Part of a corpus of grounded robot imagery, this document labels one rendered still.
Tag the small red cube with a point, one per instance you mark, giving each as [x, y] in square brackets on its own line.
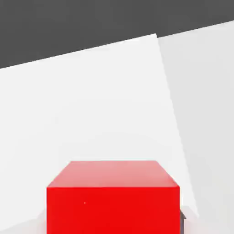
[113, 208]

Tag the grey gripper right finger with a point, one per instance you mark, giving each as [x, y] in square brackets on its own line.
[182, 225]

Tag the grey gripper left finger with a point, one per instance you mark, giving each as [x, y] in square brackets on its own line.
[35, 226]

